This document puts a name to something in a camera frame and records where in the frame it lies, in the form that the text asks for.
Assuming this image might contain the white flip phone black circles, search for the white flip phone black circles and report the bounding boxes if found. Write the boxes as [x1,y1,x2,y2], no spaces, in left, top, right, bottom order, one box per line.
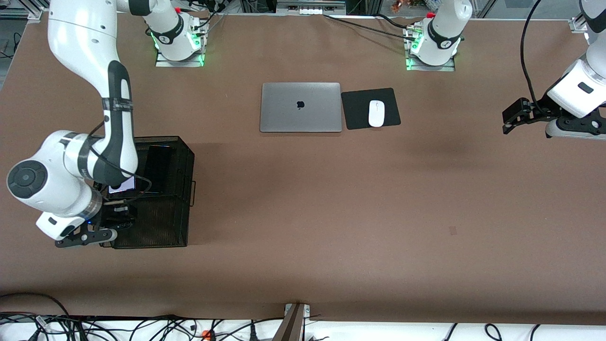
[108,176,136,194]

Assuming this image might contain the long black smartphone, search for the long black smartphone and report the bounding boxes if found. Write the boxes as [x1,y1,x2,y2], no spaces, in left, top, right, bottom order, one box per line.
[143,144,175,193]

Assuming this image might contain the white computer mouse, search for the white computer mouse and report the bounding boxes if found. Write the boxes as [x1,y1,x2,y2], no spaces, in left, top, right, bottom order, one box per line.
[368,99,385,128]

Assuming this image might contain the black mouse pad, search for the black mouse pad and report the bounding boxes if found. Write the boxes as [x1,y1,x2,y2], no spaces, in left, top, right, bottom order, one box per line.
[341,87,402,130]

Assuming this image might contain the silver closed laptop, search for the silver closed laptop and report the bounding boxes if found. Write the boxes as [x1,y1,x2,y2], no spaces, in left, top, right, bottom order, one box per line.
[259,82,342,133]

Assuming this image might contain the grey white power strip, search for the grey white power strip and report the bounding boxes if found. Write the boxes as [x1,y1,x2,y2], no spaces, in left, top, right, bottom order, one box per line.
[277,0,346,16]

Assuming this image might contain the black mesh wire organizer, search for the black mesh wire organizer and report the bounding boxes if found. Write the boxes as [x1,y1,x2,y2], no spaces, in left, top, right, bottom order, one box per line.
[91,135,196,250]

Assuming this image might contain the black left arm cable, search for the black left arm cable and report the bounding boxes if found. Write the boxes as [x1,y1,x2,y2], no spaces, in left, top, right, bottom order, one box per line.
[520,0,545,114]

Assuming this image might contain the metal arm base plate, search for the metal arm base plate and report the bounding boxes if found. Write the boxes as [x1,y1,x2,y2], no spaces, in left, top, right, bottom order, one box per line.
[406,52,456,72]
[155,47,205,68]

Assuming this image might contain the thick black floor cable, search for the thick black floor cable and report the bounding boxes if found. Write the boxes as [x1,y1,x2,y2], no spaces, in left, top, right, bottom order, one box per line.
[0,292,71,341]

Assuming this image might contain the black cable on table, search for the black cable on table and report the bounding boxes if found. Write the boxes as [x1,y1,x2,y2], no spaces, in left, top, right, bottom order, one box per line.
[323,14,417,41]

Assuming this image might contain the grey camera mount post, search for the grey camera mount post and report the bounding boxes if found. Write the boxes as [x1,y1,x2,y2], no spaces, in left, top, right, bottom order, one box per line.
[271,303,311,341]

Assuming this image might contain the aluminium frame profile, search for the aluminium frame profile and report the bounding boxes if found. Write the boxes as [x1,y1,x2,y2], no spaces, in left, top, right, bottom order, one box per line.
[0,7,44,22]

